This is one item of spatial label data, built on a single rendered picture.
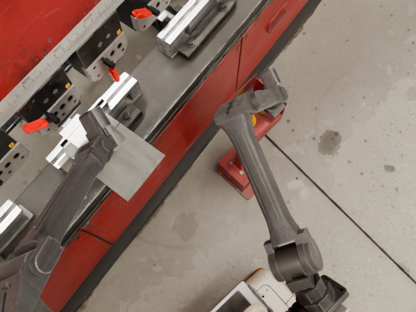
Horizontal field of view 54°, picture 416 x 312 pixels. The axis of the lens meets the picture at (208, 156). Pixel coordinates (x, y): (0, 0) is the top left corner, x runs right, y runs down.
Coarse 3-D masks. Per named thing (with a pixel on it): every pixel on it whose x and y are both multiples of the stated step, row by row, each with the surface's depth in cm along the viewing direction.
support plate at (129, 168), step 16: (128, 144) 127; (144, 144) 127; (112, 160) 125; (128, 160) 125; (144, 160) 125; (160, 160) 125; (112, 176) 124; (128, 176) 124; (144, 176) 124; (128, 192) 122
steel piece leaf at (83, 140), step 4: (80, 124) 129; (80, 128) 129; (76, 132) 128; (80, 132) 128; (84, 132) 128; (72, 136) 128; (76, 136) 128; (80, 136) 128; (84, 136) 128; (68, 140) 127; (72, 140) 127; (76, 140) 127; (80, 140) 127; (84, 140) 127; (76, 144) 127; (80, 144) 127
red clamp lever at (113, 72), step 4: (104, 60) 108; (108, 60) 108; (108, 64) 108; (112, 64) 108; (108, 68) 111; (112, 68) 109; (112, 72) 111; (116, 72) 113; (112, 76) 114; (116, 76) 114; (116, 80) 116
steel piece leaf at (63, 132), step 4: (76, 116) 130; (72, 120) 130; (76, 120) 130; (68, 124) 129; (72, 124) 129; (76, 124) 129; (64, 128) 129; (68, 128) 129; (72, 128) 129; (76, 128) 129; (60, 132) 128; (64, 132) 128; (68, 132) 128; (72, 132) 128; (64, 136) 128; (68, 136) 128
